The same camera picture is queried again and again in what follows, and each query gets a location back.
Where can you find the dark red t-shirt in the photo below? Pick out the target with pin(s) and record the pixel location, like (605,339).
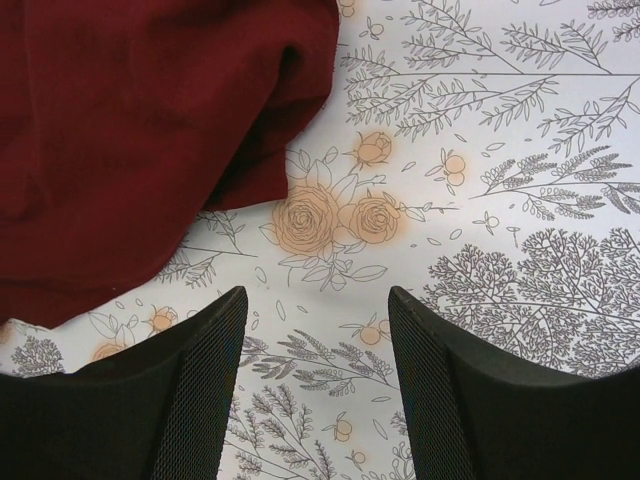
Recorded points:
(121,120)

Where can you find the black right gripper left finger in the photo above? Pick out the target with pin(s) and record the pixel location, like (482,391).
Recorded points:
(156,410)

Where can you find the floral patterned table mat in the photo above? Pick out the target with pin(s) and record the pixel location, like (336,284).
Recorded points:
(484,155)

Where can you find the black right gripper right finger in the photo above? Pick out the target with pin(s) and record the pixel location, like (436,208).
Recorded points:
(474,411)

